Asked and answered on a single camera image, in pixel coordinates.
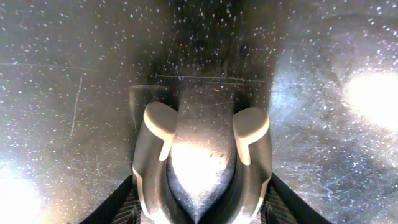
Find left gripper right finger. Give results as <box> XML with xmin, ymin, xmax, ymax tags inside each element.
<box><xmin>260</xmin><ymin>172</ymin><xmax>332</xmax><ymax>224</ymax></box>

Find pliers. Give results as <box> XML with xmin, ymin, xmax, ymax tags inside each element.
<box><xmin>131</xmin><ymin>101</ymin><xmax>273</xmax><ymax>224</ymax></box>

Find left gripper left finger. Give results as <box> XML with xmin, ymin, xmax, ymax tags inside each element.
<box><xmin>79</xmin><ymin>175</ymin><xmax>142</xmax><ymax>224</ymax></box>

